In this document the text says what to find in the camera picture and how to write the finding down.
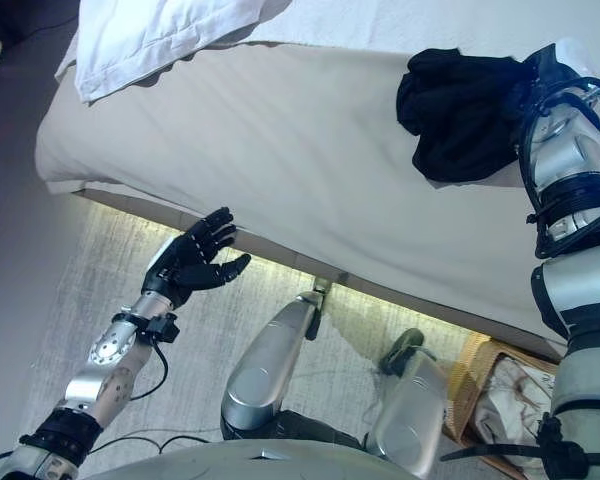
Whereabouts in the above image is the black garment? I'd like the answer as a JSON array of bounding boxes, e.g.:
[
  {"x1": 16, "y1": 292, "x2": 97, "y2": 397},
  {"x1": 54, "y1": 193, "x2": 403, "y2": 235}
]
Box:
[{"x1": 395, "y1": 47, "x2": 536, "y2": 184}]

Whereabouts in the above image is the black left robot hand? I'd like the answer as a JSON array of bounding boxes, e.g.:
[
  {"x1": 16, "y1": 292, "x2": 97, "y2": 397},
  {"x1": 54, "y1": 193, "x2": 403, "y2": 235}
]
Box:
[{"x1": 140, "y1": 206, "x2": 252, "y2": 310}]

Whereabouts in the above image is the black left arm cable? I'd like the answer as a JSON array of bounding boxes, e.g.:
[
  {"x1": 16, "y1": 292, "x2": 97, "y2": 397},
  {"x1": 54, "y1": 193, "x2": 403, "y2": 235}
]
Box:
[{"x1": 87, "y1": 342, "x2": 216, "y2": 451}]

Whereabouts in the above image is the silver robot leg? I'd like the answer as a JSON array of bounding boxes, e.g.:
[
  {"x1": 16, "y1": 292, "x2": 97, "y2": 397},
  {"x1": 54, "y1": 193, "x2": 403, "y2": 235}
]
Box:
[
  {"x1": 220, "y1": 279, "x2": 331, "y2": 436},
  {"x1": 367, "y1": 327, "x2": 449, "y2": 479}
]

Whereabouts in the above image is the silver right robot leg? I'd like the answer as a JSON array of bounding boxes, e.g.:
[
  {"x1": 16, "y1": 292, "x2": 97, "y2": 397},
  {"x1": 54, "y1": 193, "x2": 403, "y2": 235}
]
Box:
[{"x1": 367, "y1": 327, "x2": 449, "y2": 479}]

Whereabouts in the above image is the grey patterned rug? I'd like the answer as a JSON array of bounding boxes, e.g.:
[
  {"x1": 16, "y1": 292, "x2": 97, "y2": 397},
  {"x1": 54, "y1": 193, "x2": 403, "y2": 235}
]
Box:
[{"x1": 39, "y1": 199, "x2": 556, "y2": 480}]

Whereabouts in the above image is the beige printed garment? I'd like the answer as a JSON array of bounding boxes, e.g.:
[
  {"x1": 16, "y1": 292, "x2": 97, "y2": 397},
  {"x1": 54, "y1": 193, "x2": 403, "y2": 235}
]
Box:
[{"x1": 479, "y1": 357, "x2": 556, "y2": 431}]

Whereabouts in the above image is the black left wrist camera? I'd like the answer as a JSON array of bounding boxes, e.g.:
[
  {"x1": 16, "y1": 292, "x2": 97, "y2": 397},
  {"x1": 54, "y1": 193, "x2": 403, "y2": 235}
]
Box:
[{"x1": 144, "y1": 313, "x2": 180, "y2": 344}]

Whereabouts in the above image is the white textured blanket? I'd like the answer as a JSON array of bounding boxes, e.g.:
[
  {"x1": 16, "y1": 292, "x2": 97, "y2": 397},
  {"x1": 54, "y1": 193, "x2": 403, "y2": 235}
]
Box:
[{"x1": 54, "y1": 0, "x2": 600, "y2": 104}]

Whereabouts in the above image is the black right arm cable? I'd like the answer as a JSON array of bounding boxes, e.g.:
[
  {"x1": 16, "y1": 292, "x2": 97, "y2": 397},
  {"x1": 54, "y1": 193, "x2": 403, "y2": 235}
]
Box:
[{"x1": 516, "y1": 74, "x2": 600, "y2": 231}]

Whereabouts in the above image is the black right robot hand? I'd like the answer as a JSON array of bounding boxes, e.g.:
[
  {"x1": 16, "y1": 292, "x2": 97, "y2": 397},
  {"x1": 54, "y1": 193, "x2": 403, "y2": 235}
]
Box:
[{"x1": 522, "y1": 37, "x2": 594, "y2": 94}]

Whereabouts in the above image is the beige bed cover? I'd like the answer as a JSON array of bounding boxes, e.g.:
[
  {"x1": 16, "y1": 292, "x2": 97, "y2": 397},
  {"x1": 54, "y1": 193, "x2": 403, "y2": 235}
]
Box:
[{"x1": 33, "y1": 39, "x2": 600, "y2": 354}]

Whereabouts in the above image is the beige upholstered bed base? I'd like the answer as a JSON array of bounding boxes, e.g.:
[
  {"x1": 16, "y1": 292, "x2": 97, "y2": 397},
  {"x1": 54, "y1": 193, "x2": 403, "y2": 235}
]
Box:
[{"x1": 82, "y1": 187, "x2": 564, "y2": 359}]

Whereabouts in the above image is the brown wicker basket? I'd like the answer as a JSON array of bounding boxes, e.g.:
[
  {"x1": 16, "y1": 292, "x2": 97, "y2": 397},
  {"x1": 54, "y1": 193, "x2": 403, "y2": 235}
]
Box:
[{"x1": 442, "y1": 332, "x2": 564, "y2": 469}]

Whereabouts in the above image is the silver left robot leg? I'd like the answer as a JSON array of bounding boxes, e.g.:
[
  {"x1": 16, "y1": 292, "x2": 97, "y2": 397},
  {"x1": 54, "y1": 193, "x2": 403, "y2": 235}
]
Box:
[{"x1": 220, "y1": 279, "x2": 331, "y2": 436}]

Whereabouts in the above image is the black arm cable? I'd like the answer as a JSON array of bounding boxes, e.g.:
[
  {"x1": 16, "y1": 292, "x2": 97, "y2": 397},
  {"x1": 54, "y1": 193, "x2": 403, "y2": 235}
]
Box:
[
  {"x1": 516, "y1": 74, "x2": 600, "y2": 231},
  {"x1": 87, "y1": 342, "x2": 216, "y2": 451}
]

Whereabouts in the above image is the grey robot torso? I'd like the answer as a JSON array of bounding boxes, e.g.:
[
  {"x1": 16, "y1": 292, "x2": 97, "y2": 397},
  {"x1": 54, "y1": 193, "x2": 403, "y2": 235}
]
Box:
[{"x1": 79, "y1": 409, "x2": 431, "y2": 480}]

